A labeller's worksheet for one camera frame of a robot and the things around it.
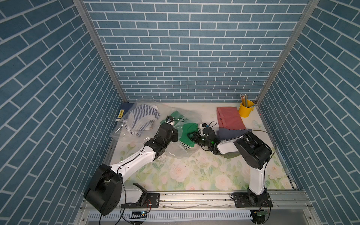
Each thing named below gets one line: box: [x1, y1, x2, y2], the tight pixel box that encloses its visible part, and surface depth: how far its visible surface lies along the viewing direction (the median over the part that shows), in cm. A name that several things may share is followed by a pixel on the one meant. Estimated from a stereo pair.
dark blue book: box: [115, 102, 135, 121], surface depth 117 cm
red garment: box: [216, 106, 247, 130], surface depth 110 cm
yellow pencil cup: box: [238, 99, 255, 118], surface depth 110 cm
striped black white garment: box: [179, 141, 192, 150], surface depth 94 cm
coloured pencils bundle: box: [240, 93, 248, 108], surface depth 107 cm
